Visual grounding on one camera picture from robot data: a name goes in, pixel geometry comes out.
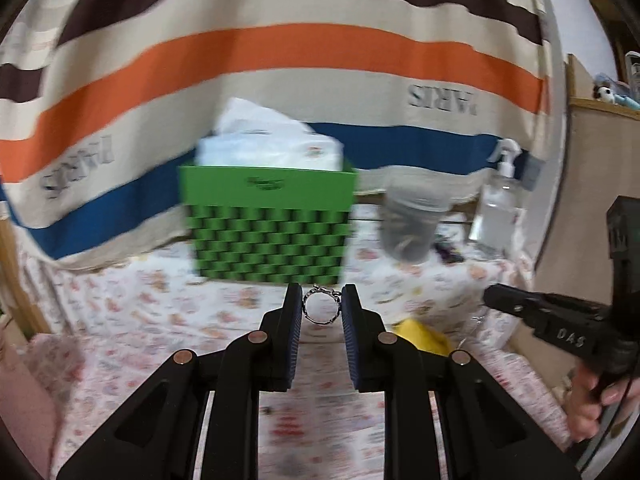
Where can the clear spray bottle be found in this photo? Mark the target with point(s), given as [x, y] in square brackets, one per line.
[495, 210]

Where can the green checkered box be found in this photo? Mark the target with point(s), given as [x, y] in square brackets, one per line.
[265, 240]

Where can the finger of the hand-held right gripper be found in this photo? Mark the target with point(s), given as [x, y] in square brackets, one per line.
[507, 301]

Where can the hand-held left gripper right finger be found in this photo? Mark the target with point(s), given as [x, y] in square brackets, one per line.
[350, 340]

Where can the dark pen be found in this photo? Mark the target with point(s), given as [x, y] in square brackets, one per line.
[448, 251]

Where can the red print patchwork cloth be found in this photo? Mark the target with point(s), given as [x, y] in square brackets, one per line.
[320, 430]

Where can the wooden bed frame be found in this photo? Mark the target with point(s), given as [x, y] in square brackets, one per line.
[15, 280]

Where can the small toy figure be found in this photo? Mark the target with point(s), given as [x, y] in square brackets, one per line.
[607, 91]

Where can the clear plastic cup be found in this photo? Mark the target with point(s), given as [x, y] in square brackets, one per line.
[410, 220]

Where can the striped blanket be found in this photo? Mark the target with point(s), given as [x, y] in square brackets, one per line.
[250, 50]

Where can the pink bag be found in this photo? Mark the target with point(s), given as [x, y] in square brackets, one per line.
[25, 410]

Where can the bear print cloth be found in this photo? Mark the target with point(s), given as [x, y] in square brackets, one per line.
[150, 295]

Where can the person's right hand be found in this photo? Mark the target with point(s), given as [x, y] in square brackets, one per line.
[585, 405]

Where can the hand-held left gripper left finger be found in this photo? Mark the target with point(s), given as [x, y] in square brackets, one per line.
[292, 330]

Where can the brown cardboard panel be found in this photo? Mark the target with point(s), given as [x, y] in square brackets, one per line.
[575, 160]

